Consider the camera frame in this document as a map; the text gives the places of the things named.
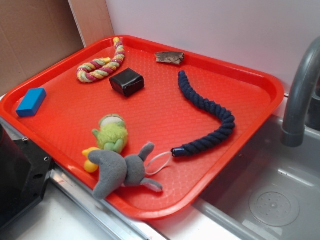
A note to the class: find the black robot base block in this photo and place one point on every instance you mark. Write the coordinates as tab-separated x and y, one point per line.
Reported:
24	172

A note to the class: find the red plastic tray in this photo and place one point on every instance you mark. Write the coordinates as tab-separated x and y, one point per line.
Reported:
158	113

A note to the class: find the white elastic loop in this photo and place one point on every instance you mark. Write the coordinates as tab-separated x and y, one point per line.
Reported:
158	163

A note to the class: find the green plush frog toy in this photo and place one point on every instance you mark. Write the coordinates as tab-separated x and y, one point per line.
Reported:
112	134

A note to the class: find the black wrapped block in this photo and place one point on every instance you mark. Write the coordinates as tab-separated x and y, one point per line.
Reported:
127	82

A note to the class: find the brown wood bark piece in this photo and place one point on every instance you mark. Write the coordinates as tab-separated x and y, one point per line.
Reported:
170	57

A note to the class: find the grey plush elephant toy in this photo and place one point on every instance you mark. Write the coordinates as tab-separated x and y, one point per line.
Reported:
116	171

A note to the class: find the yellow rubber duck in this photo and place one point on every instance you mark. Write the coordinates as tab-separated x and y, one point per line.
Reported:
89	167

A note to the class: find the blue rectangular block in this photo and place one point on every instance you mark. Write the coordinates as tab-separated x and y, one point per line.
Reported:
31	102

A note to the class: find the grey toy sink basin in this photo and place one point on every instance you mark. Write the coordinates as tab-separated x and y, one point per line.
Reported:
268	191

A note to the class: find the brown cardboard panel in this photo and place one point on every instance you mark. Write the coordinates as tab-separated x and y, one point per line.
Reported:
36	34

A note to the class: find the grey sink faucet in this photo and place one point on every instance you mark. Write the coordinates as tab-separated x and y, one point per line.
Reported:
303	104

